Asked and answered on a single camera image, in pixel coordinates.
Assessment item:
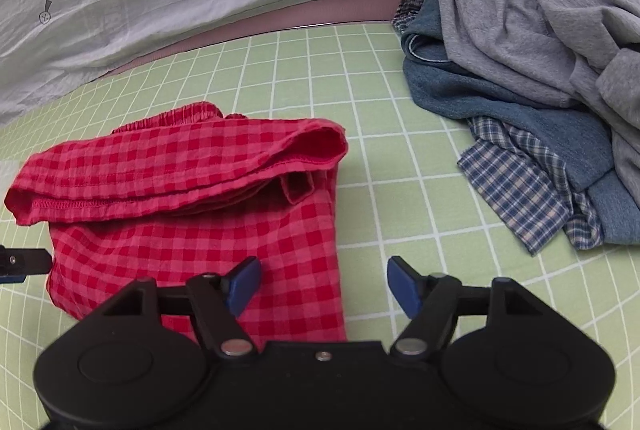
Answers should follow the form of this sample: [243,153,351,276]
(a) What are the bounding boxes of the red checkered shorts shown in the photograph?
[4,102,348,344]

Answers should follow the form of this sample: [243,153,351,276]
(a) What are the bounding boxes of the green grid mat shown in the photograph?
[1,24,639,429]

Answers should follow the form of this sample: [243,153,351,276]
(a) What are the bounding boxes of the blue plaid shirt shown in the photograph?
[391,0,604,257]

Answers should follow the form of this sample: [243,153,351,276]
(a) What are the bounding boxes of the blue denim garment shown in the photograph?
[400,0,640,247]

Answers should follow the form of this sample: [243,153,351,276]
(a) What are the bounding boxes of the grey sweatshirt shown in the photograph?
[438,0,639,196]

